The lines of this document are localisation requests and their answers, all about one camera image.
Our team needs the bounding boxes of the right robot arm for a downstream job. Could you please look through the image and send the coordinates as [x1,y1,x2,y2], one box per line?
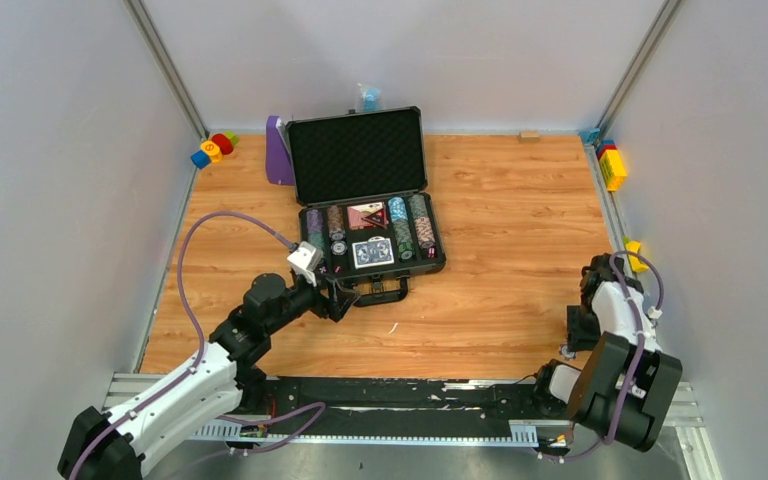
[530,251,683,452]

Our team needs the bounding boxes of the blue playing card deck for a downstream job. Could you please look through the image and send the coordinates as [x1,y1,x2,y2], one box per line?
[351,238,395,269]

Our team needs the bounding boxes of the light blue bottle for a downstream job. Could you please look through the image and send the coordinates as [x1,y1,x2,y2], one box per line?
[359,85,382,113]

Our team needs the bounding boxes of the coloured toy cylinders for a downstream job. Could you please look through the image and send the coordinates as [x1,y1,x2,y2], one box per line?
[190,131,239,170]

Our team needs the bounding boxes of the purple cable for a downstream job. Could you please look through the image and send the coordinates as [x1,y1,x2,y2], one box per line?
[536,250,666,463]
[65,211,327,480]

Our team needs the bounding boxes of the teal poker chip stack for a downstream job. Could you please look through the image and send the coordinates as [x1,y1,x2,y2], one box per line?
[307,232,328,254]

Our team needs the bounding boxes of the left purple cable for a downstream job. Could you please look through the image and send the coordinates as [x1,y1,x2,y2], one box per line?
[65,211,327,480]

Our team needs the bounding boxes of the red playing card deck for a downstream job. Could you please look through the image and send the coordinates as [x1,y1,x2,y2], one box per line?
[347,202,386,230]

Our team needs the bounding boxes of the black poker set case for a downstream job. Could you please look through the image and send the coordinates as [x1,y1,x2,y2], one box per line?
[286,106,447,307]

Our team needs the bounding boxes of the yellow red toy brick block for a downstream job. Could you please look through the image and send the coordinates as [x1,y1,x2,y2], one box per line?
[596,140,628,192]

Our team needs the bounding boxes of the purple stand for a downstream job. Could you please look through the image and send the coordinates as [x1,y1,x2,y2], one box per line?
[264,115,295,186]

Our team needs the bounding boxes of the purple poker chip stack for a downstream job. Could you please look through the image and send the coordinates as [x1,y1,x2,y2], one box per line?
[306,209,324,235]

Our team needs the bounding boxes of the yellow curved toy piece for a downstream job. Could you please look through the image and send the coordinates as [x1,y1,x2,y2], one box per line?
[623,237,650,274]

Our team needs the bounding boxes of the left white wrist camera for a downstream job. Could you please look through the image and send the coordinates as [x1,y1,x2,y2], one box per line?
[287,241,323,287]

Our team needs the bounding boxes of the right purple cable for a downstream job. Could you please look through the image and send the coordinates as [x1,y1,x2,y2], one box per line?
[536,250,666,463]

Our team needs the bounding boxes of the small wooden block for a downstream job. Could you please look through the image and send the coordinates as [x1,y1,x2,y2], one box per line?
[518,130,541,143]

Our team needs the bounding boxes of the pink white poker chip stack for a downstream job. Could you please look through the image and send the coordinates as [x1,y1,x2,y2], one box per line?
[414,216,436,249]

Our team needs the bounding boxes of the light blue poker chip stack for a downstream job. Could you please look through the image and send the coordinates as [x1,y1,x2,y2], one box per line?
[388,197,408,222]

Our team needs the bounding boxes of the chip front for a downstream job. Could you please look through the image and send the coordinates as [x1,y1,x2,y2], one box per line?
[330,240,348,256]

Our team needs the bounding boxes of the brown poker chip stack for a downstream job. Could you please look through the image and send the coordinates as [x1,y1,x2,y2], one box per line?
[326,205,345,235]

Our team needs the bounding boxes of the red triangular card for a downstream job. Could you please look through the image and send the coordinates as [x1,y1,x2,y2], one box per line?
[361,207,388,228]

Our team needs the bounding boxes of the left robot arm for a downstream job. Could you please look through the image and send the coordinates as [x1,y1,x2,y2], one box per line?
[57,273,361,479]

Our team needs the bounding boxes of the dark green poker chip stack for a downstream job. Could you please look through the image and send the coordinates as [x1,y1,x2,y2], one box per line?
[408,194,429,220]

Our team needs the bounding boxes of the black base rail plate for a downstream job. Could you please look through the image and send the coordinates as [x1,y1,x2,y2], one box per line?
[218,375,567,427]

